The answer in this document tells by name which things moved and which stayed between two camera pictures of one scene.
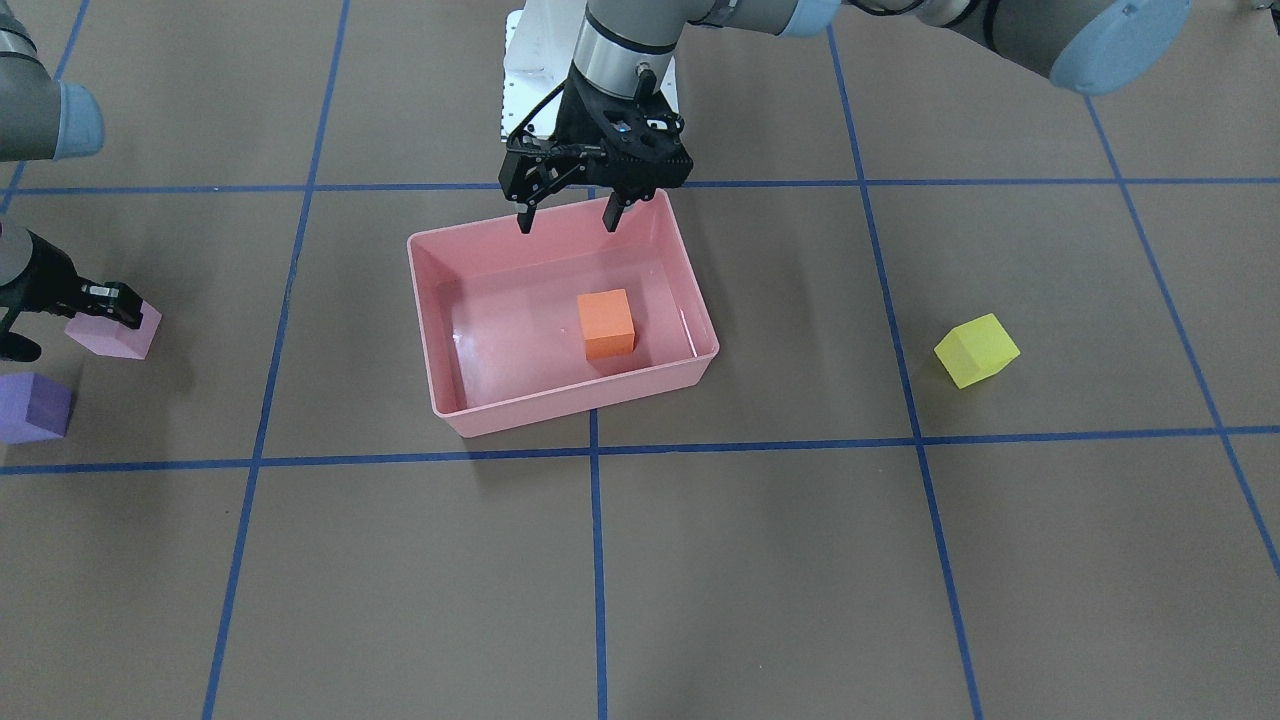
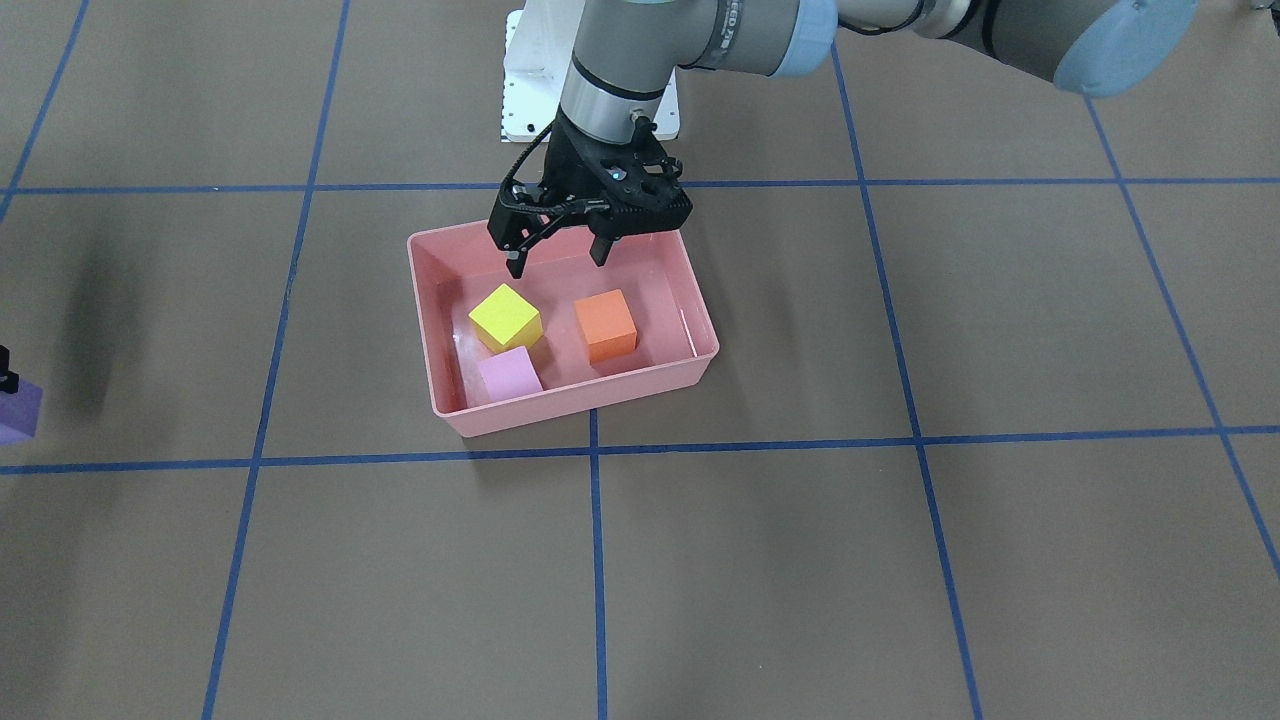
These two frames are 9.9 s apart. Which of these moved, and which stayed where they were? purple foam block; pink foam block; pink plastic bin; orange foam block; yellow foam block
Moved: pink foam block; purple foam block; yellow foam block
Stayed: pink plastic bin; orange foam block
